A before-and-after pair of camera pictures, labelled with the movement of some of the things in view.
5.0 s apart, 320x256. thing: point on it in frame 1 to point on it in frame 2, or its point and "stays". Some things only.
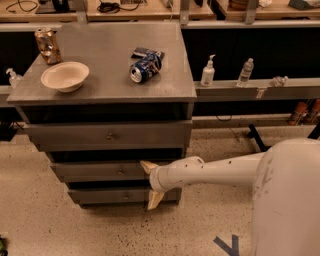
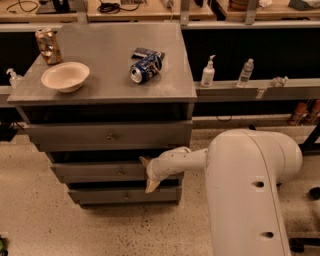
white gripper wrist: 156,180 to 154,169
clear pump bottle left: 13,77 stays
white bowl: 66,76 stays
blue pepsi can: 146,68 stays
